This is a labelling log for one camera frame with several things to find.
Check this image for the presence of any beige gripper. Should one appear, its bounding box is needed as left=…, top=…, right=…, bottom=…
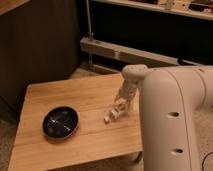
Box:
left=114, top=80, right=137, bottom=113

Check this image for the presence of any small white bottle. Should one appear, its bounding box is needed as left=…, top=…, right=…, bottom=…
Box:
left=104, top=102, right=129, bottom=124

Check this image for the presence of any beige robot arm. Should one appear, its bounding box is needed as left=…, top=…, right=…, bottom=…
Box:
left=118, top=64, right=213, bottom=171

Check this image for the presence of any black ceramic bowl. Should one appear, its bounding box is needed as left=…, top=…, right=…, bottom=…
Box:
left=42, top=106, right=79, bottom=139

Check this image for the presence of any grey metal beam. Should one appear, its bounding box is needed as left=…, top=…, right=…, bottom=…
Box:
left=80, top=37, right=196, bottom=67

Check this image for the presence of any wooden table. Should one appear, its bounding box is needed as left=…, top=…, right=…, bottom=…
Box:
left=8, top=74, right=142, bottom=171

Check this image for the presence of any metal pole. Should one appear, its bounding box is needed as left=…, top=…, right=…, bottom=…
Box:
left=86, top=0, right=93, bottom=41

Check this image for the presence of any wooden shelf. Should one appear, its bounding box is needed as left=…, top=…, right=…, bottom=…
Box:
left=94, top=0, right=213, bottom=21

